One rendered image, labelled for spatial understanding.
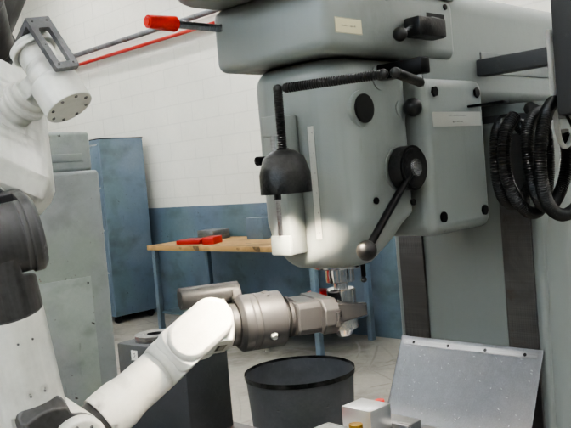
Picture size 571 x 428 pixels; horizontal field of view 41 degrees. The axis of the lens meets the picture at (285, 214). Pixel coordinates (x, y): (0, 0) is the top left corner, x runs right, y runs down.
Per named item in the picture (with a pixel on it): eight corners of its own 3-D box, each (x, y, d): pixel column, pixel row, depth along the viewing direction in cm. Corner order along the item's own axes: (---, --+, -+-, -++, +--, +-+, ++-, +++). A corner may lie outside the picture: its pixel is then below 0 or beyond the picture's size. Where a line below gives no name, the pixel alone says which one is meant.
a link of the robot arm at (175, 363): (243, 318, 114) (177, 379, 107) (230, 336, 121) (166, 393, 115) (213, 287, 115) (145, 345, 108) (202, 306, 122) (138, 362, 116)
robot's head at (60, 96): (27, 132, 103) (68, 90, 99) (-9, 73, 105) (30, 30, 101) (61, 133, 109) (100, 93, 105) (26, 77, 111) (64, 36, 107)
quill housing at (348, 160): (352, 273, 111) (334, 52, 110) (255, 269, 126) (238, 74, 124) (426, 256, 125) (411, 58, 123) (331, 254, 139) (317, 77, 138)
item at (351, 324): (324, 329, 126) (320, 295, 125) (342, 323, 129) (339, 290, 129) (346, 331, 122) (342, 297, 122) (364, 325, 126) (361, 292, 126)
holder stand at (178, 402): (191, 443, 154) (183, 345, 153) (124, 426, 168) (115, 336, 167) (234, 425, 163) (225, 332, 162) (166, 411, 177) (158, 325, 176)
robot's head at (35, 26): (29, 105, 104) (48, 70, 99) (-2, 56, 106) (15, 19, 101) (68, 98, 109) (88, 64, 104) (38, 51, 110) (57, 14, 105)
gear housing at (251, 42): (328, 47, 106) (322, -26, 105) (214, 75, 123) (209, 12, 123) (459, 59, 130) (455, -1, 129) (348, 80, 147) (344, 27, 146)
